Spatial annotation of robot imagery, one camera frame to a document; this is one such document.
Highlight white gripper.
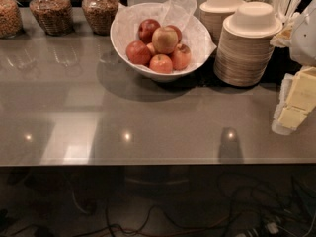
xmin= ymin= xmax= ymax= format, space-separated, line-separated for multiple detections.
xmin=272 ymin=4 xmax=316 ymax=135

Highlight red back right apple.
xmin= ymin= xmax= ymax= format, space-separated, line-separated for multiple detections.
xmin=167 ymin=25 xmax=182 ymax=43

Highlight red front apple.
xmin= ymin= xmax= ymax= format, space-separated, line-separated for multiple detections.
xmin=149 ymin=54 xmax=173 ymax=74

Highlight top yellow-red apple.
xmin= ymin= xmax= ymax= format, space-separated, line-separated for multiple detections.
xmin=152 ymin=27 xmax=178 ymax=54

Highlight white ceramic bowl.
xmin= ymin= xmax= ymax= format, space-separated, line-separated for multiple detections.
xmin=110 ymin=2 xmax=215 ymax=83

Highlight white paper bowl liner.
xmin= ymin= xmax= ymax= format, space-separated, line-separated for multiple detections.
xmin=113 ymin=0 xmax=218 ymax=73

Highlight small hidden middle apple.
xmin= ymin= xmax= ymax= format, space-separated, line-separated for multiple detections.
xmin=147 ymin=42 xmax=157 ymax=56

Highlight red left apple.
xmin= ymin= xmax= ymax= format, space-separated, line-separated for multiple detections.
xmin=125 ymin=40 xmax=151 ymax=65

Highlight dark red back apple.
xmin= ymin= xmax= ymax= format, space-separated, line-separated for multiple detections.
xmin=138 ymin=19 xmax=160 ymax=43

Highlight front stack paper bowls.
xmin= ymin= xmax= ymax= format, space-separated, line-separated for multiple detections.
xmin=213 ymin=2 xmax=282 ymax=87

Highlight stack paper bowls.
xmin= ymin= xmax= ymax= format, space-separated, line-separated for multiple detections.
xmin=213 ymin=2 xmax=282 ymax=87
xmin=199 ymin=0 xmax=244 ymax=43

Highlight back stack paper bowls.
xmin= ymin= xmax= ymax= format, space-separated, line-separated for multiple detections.
xmin=199 ymin=0 xmax=244 ymax=43

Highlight right glass cereal jar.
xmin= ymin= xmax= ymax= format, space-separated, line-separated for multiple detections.
xmin=81 ymin=0 xmax=119 ymax=36

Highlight glass cereal jar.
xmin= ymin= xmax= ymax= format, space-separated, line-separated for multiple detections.
xmin=29 ymin=0 xmax=73 ymax=36
xmin=0 ymin=0 xmax=23 ymax=39
xmin=81 ymin=0 xmax=119 ymax=36

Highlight middle glass cereal jar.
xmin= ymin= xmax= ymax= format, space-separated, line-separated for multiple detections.
xmin=29 ymin=0 xmax=73 ymax=36

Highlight left glass cereal jar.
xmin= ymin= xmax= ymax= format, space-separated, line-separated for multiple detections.
xmin=0 ymin=0 xmax=23 ymax=39

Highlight floor cables and plugs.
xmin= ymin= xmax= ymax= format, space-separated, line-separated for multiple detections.
xmin=0 ymin=171 xmax=316 ymax=237

